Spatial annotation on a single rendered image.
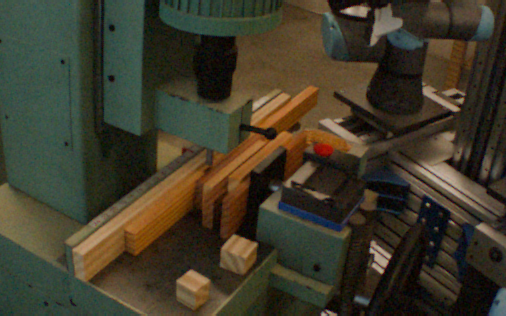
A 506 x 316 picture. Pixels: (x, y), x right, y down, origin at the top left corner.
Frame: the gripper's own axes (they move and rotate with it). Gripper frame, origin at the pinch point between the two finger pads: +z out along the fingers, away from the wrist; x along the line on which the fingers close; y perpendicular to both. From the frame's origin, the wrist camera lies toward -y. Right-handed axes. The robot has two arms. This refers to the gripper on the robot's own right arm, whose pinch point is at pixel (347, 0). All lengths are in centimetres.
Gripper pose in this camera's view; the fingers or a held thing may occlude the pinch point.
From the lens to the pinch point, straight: 99.5
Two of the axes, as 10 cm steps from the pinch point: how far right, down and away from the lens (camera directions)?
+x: 3.3, 9.1, 2.6
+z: -5.0, 4.0, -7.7
